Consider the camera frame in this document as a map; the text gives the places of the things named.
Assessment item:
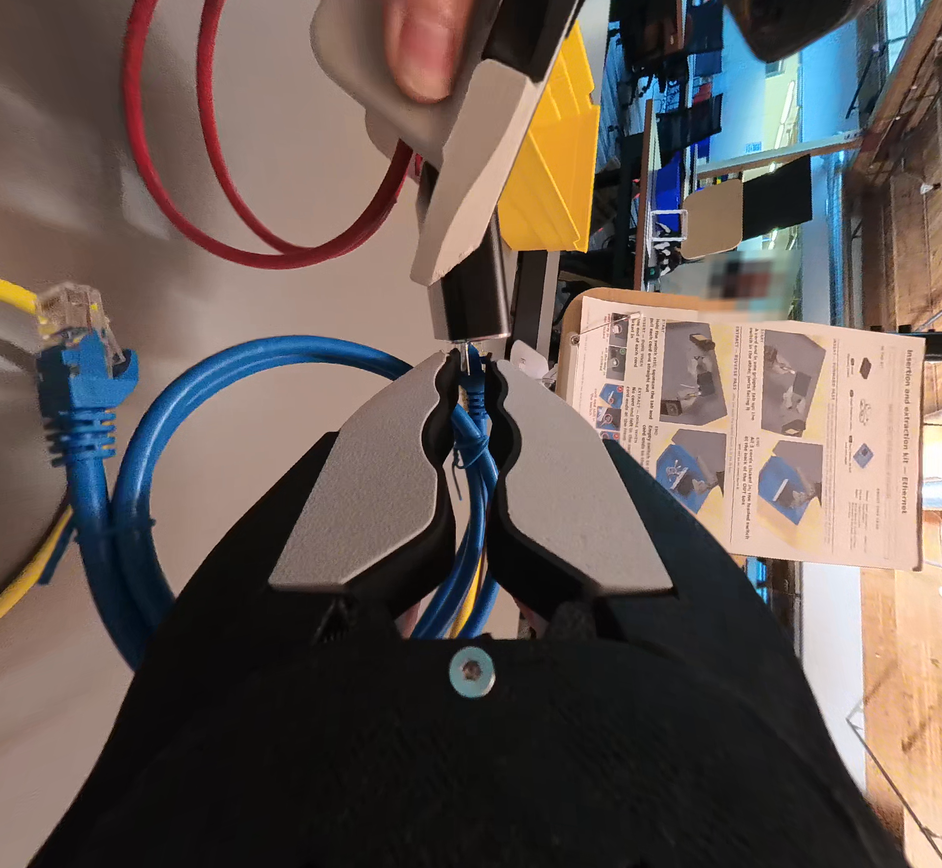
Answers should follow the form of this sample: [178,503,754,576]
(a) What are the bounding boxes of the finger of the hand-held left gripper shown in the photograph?
[410,29,582,288]

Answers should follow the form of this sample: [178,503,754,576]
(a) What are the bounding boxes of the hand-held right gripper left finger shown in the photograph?
[268,353,457,619]

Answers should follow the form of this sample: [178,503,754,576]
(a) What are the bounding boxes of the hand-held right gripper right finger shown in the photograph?
[487,360,677,622]

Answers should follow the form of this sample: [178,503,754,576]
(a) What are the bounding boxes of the yellow plastic bin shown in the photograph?
[498,22,602,254]

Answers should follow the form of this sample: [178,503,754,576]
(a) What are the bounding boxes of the black ethernet splitter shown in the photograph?
[427,220,514,344]

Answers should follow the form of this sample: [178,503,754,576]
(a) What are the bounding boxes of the blue ethernet cable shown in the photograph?
[35,283,505,670]

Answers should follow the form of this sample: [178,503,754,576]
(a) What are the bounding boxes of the yellow ethernet cable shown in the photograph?
[0,279,487,639]

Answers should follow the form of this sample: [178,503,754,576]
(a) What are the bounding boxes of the red ethernet cable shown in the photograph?
[123,0,425,271]

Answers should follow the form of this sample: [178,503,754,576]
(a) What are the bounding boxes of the person's left hand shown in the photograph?
[320,0,488,104]

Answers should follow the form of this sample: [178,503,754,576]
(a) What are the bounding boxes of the white stand base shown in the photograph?
[511,340,562,392]

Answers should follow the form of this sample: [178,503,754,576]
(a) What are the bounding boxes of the printed instruction sheet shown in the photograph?
[559,296,926,572]

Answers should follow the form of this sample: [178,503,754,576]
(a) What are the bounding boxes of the tan display board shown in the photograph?
[680,178,744,260]

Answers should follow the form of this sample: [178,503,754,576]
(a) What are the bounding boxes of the black display screen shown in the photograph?
[742,154,813,242]

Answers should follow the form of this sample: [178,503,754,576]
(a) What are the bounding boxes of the clear plastic box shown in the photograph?
[846,699,942,862]

